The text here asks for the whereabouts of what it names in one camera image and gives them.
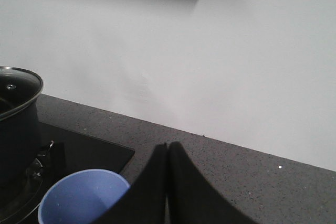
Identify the light blue ribbed cup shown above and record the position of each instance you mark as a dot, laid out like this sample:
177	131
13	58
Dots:
82	197

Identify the glass pot lid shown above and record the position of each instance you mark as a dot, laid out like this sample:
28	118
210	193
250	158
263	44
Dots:
20	88

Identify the dark blue cooking pot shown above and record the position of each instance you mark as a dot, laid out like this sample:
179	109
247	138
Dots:
20	143

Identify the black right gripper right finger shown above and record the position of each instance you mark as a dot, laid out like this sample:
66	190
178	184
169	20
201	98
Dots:
192	199

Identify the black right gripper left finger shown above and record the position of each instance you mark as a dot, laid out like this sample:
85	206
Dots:
145	200

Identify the black pot support grate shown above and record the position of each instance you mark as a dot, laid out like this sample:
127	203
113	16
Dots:
23	194

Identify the black glass gas stove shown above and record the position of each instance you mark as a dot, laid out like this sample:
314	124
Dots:
83	152

